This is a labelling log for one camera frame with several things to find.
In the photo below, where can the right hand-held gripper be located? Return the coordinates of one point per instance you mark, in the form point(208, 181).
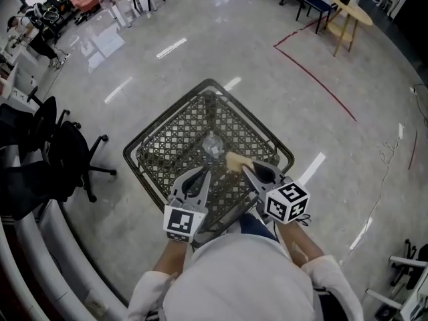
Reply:
point(287, 201)

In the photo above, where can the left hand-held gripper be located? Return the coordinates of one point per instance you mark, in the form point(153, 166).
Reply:
point(182, 221)

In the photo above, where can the yellow sponge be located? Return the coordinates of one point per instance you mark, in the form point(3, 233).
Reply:
point(235, 162)

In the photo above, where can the person's right forearm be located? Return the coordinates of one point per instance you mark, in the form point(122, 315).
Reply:
point(301, 242)

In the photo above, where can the person's left forearm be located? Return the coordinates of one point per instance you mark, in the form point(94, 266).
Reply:
point(174, 256)

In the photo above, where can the person's leg in jeans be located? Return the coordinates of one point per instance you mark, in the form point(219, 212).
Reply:
point(255, 226)

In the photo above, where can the glass-topped woven lattice table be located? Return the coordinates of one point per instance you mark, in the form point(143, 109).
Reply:
point(174, 139)

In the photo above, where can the person's white shirt torso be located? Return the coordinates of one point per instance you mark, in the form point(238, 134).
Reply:
point(237, 279)

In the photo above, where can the black office chair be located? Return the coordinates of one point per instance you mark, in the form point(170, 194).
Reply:
point(45, 117)
point(72, 152)

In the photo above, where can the white curved counter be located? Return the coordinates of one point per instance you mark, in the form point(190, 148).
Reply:
point(47, 246)

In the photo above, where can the round wooden side table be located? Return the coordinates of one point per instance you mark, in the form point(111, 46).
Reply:
point(354, 13)

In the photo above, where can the white low cabinet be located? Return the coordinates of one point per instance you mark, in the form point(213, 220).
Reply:
point(16, 82)

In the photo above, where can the white metal frame chair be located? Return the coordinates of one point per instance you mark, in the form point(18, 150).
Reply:
point(406, 279)

